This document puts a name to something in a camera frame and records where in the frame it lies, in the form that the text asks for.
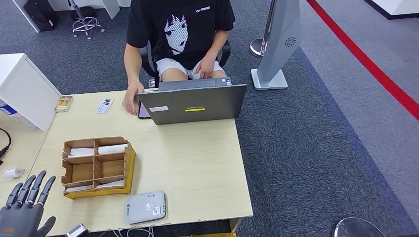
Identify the person's right hand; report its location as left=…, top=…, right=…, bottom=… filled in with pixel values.
left=122, top=81, right=145, bottom=116

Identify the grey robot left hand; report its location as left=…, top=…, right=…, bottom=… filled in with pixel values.
left=0, top=170, right=57, bottom=237

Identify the person's left hand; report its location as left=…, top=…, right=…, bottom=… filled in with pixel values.
left=195, top=55, right=217, bottom=80

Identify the white ID card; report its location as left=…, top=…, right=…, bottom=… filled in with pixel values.
left=96, top=98, right=115, bottom=115

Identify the person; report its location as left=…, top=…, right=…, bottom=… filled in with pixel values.
left=122, top=0, right=236, bottom=116

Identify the white card in organizer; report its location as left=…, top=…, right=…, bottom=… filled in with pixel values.
left=95, top=179, right=125, bottom=189
left=65, top=185, right=93, bottom=193
left=97, top=143, right=129, bottom=155
left=68, top=148, right=95, bottom=158

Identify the gold patterned key card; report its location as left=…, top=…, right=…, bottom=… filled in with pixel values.
left=55, top=95, right=74, bottom=113

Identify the wooden card organizer box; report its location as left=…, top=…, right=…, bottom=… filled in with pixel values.
left=61, top=136, right=136, bottom=200

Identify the grey card reader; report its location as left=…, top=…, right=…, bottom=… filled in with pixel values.
left=125, top=190, right=167, bottom=225

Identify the dark smartphone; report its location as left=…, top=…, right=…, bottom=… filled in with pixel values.
left=137, top=102, right=152, bottom=119

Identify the grey laptop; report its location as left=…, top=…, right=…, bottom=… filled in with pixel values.
left=136, top=77, right=248, bottom=125

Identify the black office chair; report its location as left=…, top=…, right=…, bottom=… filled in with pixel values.
left=140, top=39, right=232, bottom=88

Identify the white charger plug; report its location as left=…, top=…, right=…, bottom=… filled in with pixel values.
left=4, top=166, right=26, bottom=179

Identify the grey kiosk stand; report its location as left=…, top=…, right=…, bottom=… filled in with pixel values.
left=250, top=0, right=302, bottom=91

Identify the chrome base stool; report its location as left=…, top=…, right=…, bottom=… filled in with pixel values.
left=67, top=0, right=106, bottom=40

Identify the white furniture panel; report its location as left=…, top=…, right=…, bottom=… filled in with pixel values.
left=100, top=0, right=121, bottom=20

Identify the plastic water bottle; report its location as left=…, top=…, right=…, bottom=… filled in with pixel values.
left=0, top=99, right=39, bottom=131

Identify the white cabinet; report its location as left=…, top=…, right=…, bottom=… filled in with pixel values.
left=0, top=53, right=63, bottom=132

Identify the black bag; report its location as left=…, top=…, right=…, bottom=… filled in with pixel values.
left=23, top=0, right=60, bottom=33

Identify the pale wooden desk panel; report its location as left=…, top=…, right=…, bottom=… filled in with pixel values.
left=229, top=217, right=244, bottom=234

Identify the red floor tape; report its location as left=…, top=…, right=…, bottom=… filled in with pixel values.
left=306, top=0, right=419, bottom=121

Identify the white platform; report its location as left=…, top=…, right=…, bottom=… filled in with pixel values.
left=362, top=0, right=419, bottom=21

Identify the round chrome base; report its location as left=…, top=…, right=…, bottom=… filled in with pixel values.
left=332, top=217, right=387, bottom=237

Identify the chrome stanchion post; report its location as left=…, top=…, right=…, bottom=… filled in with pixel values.
left=250, top=0, right=277, bottom=59

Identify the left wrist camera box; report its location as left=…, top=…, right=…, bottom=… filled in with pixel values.
left=65, top=224, right=89, bottom=237

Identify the black cable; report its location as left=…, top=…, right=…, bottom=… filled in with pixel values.
left=0, top=126, right=13, bottom=161

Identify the white cable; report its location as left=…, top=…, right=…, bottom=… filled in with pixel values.
left=113, top=227, right=155, bottom=237

